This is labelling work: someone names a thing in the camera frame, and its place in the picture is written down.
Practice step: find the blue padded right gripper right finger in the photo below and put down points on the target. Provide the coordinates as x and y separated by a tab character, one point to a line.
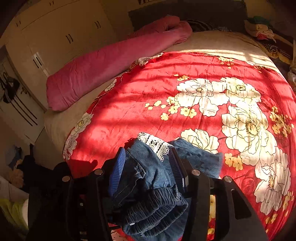
179	171

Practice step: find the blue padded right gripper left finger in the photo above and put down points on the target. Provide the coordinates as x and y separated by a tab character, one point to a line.
117	171

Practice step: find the blue denim pants lace trim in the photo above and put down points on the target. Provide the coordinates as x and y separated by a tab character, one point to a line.
147	204

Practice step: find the red floral blanket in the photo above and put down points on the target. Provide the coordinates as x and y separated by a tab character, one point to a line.
242	110

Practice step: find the pink quilt roll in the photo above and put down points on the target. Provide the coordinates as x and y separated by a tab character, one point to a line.
87	72

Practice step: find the cream wardrobe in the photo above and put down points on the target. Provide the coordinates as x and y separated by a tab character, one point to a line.
40	39

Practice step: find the dark green headboard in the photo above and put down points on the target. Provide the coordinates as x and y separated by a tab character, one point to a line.
215	14

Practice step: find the stack of folded clothes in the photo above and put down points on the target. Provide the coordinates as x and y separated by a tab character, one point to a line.
274	43

